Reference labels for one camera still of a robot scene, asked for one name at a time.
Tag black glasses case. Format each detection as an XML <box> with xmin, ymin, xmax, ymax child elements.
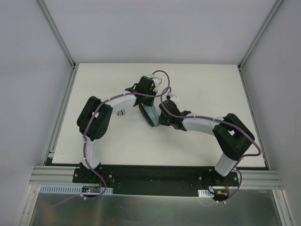
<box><xmin>139</xmin><ymin>104</ymin><xmax>159</xmax><ymax>127</ymax></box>

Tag metal frame clear glasses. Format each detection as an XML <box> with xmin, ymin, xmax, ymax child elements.
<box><xmin>116</xmin><ymin>109</ymin><xmax>126</xmax><ymax>116</ymax></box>

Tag light blue cloth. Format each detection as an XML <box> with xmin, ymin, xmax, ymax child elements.
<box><xmin>145</xmin><ymin>106</ymin><xmax>159</xmax><ymax>127</ymax></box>

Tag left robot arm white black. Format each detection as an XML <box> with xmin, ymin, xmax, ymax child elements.
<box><xmin>77</xmin><ymin>76</ymin><xmax>162</xmax><ymax>183</ymax></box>

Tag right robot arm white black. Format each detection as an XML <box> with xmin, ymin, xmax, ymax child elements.
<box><xmin>159</xmin><ymin>100</ymin><xmax>255</xmax><ymax>186</ymax></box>

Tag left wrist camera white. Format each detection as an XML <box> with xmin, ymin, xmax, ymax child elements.
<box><xmin>152</xmin><ymin>77</ymin><xmax>162</xmax><ymax>87</ymax></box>

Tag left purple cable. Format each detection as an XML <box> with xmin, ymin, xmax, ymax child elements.
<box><xmin>82</xmin><ymin>70</ymin><xmax>172</xmax><ymax>170</ymax></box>

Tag purple cable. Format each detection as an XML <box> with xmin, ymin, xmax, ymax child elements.
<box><xmin>82</xmin><ymin>70</ymin><xmax>172</xmax><ymax>170</ymax></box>
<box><xmin>160</xmin><ymin>87</ymin><xmax>262</xmax><ymax>205</ymax></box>

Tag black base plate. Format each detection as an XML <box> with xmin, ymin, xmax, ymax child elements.
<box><xmin>44</xmin><ymin>159</ymin><xmax>245</xmax><ymax>195</ymax></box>

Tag right white cable duct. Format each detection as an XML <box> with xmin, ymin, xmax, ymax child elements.
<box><xmin>198</xmin><ymin>189</ymin><xmax>214</xmax><ymax>198</ymax></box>

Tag white cable duct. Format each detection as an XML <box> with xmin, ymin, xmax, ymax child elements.
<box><xmin>198</xmin><ymin>189</ymin><xmax>214</xmax><ymax>198</ymax></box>
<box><xmin>40</xmin><ymin>185</ymin><xmax>113</xmax><ymax>195</ymax></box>

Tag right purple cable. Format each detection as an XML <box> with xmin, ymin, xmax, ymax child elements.
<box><xmin>160</xmin><ymin>87</ymin><xmax>262</xmax><ymax>205</ymax></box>

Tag left aluminium frame post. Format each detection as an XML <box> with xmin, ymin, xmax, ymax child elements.
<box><xmin>36</xmin><ymin>0</ymin><xmax>76</xmax><ymax>68</ymax></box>

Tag aluminium frame post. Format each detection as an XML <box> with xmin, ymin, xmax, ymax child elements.
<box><xmin>238</xmin><ymin>0</ymin><xmax>284</xmax><ymax>71</ymax></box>
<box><xmin>36</xmin><ymin>0</ymin><xmax>76</xmax><ymax>68</ymax></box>

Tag aluminium front rail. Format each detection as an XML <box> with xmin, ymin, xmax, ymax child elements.
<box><xmin>30</xmin><ymin>166</ymin><xmax>285</xmax><ymax>190</ymax></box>

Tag left white cable duct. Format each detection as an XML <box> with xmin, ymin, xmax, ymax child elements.
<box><xmin>40</xmin><ymin>185</ymin><xmax>113</xmax><ymax>195</ymax></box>

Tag right aluminium frame post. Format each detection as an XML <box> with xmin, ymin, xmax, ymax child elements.
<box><xmin>238</xmin><ymin>0</ymin><xmax>284</xmax><ymax>71</ymax></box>

